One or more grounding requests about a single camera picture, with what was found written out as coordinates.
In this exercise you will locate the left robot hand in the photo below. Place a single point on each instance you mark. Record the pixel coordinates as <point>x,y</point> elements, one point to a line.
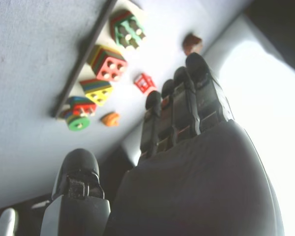
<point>186,184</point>

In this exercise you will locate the coloured rings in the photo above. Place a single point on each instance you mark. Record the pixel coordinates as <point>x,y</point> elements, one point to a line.
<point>75,124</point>

